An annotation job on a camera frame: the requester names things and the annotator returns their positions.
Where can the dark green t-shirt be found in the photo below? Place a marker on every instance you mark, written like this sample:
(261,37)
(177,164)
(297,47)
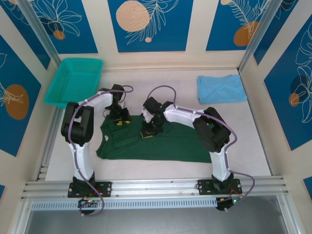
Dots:
(158,148)

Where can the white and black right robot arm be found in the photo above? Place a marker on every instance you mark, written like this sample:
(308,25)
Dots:
(180,117)

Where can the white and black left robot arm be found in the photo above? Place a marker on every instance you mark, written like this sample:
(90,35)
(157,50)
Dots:
(81,158)

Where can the teal plastic basket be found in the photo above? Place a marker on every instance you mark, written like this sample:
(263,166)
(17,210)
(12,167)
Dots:
(73,83)

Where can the light blue folded t-shirt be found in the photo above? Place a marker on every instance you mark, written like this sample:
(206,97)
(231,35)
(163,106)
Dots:
(219,89)

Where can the blue panel with peach circle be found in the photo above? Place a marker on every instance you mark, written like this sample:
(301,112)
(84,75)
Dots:
(151,36)

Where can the black controller board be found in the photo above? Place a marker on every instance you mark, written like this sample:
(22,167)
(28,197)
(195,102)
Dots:
(225,204)
(90,202)

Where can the blue panel with flower outline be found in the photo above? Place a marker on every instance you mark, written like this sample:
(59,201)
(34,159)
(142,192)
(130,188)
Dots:
(73,36)

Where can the blue panel with fern outline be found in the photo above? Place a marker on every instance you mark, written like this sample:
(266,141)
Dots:
(224,24)

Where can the aluminium frame rail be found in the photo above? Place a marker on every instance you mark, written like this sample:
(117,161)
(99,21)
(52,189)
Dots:
(151,187)

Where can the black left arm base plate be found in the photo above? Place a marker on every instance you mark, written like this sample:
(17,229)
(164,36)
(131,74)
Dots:
(104,189)

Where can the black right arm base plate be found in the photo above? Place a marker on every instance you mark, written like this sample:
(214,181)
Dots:
(204,186)

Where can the aluminium side rail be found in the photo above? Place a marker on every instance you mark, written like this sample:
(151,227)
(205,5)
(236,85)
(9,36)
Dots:
(46,158)
(264,148)

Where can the blue floral wall panel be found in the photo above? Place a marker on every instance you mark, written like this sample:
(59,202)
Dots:
(14,73)
(287,117)

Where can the aluminium frame post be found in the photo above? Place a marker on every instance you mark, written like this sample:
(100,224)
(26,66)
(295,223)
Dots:
(256,36)
(41,31)

